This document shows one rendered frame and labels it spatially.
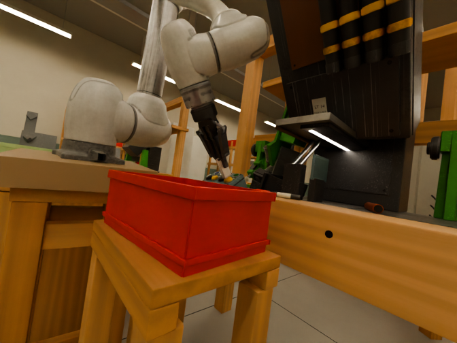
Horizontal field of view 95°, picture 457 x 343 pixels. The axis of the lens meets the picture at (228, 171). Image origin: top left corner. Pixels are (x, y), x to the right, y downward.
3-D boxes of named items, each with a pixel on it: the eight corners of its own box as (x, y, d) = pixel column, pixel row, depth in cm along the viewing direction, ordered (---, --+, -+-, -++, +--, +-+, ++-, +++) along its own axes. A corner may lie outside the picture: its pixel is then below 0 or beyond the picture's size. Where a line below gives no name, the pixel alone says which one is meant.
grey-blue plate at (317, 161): (311, 202, 61) (317, 154, 61) (305, 201, 62) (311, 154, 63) (325, 202, 67) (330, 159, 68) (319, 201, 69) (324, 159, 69)
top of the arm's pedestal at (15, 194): (7, 201, 51) (10, 184, 51) (27, 186, 76) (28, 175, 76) (143, 205, 70) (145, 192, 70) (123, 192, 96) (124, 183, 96)
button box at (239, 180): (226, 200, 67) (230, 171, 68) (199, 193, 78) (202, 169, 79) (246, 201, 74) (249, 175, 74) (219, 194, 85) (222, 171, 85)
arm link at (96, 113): (53, 137, 70) (61, 71, 70) (107, 145, 86) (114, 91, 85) (76, 141, 62) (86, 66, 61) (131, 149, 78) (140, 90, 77)
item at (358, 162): (398, 212, 66) (409, 106, 67) (307, 197, 89) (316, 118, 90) (407, 211, 79) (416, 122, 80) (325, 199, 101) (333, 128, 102)
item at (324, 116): (328, 124, 51) (330, 111, 51) (274, 129, 63) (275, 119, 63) (372, 152, 78) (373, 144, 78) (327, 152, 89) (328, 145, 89)
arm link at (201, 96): (190, 86, 53) (198, 108, 56) (215, 77, 59) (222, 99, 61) (173, 93, 60) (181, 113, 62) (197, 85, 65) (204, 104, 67)
